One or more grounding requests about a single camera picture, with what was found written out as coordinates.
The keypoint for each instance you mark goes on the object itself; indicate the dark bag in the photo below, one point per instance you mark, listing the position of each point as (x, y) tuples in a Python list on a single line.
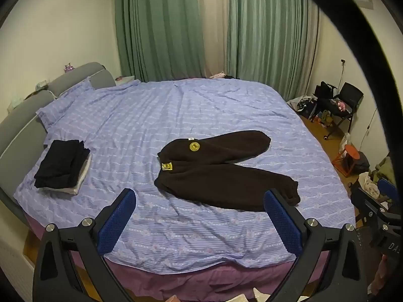
[(362, 163)]

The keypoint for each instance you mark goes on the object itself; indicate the pink cloth item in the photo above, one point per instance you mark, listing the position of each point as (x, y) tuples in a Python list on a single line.
[(217, 75)]

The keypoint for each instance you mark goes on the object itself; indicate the pink plush toy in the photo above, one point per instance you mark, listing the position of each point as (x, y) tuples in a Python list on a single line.
[(341, 105)]

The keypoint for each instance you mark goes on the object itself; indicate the white patterned bag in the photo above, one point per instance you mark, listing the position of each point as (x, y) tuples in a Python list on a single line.
[(370, 186)]

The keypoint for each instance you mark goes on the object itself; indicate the white plastic bag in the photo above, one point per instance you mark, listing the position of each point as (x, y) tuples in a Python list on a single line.
[(297, 102)]

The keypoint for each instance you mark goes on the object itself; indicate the stack of folded black clothes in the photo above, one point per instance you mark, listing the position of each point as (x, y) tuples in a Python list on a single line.
[(61, 163)]

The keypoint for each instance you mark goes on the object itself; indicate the blue striped quilt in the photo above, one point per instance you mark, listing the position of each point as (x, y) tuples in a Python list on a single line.
[(189, 107)]

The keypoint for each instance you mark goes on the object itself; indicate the black folding chair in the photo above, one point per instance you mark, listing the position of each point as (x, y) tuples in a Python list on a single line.
[(351, 96)]

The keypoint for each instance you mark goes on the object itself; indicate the orange stool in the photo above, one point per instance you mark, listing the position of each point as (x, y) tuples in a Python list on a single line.
[(349, 155)]

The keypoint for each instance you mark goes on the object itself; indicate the beige sheer curtain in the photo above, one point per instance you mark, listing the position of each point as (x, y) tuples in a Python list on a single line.
[(214, 22)]

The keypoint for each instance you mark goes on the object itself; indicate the folded white cloth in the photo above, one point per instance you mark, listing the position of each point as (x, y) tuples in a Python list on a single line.
[(79, 185)]

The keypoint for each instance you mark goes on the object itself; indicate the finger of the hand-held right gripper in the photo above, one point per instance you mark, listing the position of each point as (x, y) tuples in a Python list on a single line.
[(388, 189)]

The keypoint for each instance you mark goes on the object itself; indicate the small purple figurine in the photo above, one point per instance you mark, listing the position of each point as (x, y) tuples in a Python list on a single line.
[(69, 67)]

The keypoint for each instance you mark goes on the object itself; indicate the dark brown fleece pants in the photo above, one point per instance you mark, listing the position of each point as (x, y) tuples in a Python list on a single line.
[(220, 188)]

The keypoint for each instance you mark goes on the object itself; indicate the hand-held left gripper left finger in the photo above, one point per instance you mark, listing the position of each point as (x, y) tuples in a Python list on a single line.
[(116, 223)]

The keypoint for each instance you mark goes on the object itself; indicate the blue striped pillow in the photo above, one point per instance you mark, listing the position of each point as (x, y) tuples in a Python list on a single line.
[(63, 107)]

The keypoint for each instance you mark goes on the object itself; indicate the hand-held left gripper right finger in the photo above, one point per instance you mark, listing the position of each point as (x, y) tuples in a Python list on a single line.
[(283, 223)]

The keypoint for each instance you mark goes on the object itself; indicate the grey padded headboard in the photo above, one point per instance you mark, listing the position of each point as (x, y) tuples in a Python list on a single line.
[(19, 132)]

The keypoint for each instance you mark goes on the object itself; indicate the olive green garment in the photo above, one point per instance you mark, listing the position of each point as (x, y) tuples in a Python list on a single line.
[(383, 170)]

